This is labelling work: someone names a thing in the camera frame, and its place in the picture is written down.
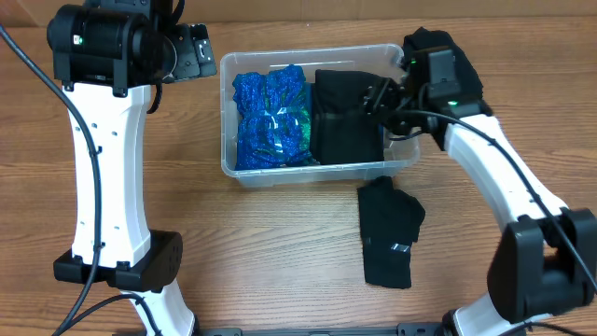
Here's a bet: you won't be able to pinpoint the large black cloth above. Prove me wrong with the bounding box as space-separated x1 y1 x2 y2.
311 69 384 165

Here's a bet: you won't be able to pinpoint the small black cloth top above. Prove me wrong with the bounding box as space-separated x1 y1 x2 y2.
402 27 483 98

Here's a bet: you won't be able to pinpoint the blue green sparkly cloth bundle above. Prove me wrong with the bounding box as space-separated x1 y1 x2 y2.
232 64 314 171

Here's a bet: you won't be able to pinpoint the blue denim jeans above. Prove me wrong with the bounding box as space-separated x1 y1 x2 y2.
303 82 312 115

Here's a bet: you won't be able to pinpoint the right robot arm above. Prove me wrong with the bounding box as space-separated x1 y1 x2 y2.
361 47 596 335

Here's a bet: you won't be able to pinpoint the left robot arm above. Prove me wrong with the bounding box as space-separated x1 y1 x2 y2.
47 0 216 335

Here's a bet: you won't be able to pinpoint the clear plastic storage bin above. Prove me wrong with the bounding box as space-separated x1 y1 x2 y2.
219 43 421 188

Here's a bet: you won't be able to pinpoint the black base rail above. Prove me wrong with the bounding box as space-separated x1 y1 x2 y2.
194 322 453 336

